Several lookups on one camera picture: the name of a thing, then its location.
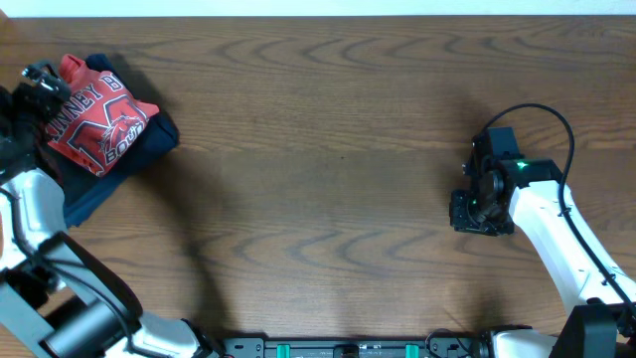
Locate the folded navy blue garment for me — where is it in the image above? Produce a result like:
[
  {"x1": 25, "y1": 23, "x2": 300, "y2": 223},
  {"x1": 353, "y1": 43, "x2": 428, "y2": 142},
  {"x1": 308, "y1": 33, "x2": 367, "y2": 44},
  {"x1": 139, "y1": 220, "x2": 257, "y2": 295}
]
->
[{"x1": 50, "y1": 54, "x2": 179, "y2": 227}]

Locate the red t-shirt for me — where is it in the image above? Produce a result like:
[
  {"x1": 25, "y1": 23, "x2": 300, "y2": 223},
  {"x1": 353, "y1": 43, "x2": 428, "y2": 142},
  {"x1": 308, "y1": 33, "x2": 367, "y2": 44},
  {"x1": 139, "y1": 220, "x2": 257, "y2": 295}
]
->
[{"x1": 46, "y1": 55, "x2": 159, "y2": 177}]

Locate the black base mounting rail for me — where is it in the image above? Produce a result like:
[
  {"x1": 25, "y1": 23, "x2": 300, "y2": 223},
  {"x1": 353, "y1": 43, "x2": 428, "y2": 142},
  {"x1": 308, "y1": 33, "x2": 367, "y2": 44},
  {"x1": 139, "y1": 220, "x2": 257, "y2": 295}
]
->
[{"x1": 224, "y1": 333, "x2": 492, "y2": 358}]

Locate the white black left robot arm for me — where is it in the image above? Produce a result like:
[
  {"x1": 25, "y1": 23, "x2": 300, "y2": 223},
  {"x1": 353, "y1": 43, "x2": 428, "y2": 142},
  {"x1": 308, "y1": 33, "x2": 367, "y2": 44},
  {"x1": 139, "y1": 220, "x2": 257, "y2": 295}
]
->
[{"x1": 1, "y1": 61, "x2": 226, "y2": 357}]

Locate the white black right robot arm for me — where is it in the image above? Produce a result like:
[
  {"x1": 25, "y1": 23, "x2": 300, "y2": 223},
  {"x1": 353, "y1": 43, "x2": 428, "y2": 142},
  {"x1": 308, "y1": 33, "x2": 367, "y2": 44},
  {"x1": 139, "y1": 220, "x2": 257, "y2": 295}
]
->
[{"x1": 449, "y1": 157, "x2": 635, "y2": 358}]

